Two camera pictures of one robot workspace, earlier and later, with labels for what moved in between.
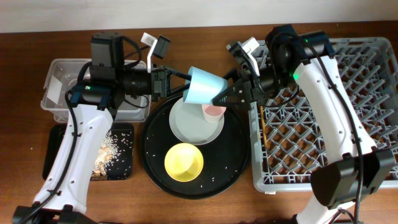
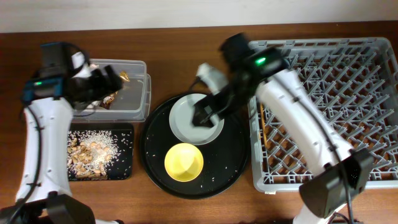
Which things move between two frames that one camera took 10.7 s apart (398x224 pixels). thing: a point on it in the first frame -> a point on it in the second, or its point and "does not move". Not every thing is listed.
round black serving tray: [225, 160] does not move
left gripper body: [158, 83] -> [101, 83]
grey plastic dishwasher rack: [287, 143] does not move
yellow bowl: [183, 162] does not move
